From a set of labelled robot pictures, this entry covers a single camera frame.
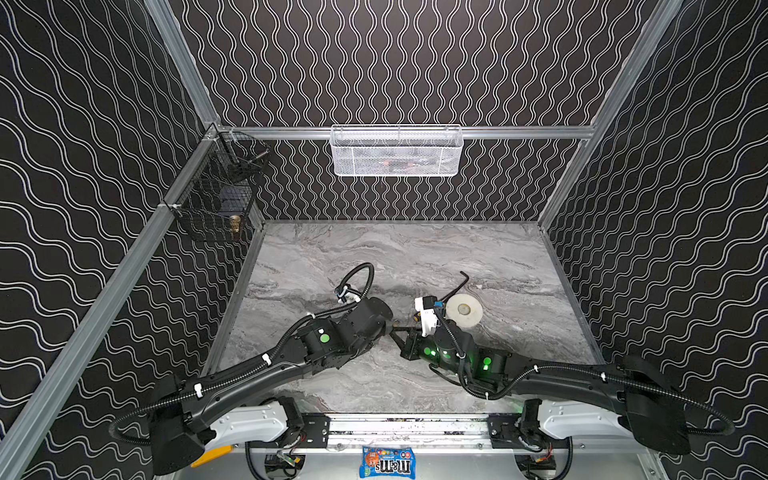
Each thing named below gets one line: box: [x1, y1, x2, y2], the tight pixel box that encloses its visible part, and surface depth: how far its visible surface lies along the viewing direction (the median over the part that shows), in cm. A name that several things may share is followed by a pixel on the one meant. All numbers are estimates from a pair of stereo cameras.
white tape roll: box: [445, 294, 483, 328], surface depth 97 cm
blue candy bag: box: [359, 445, 416, 480], surface depth 71 cm
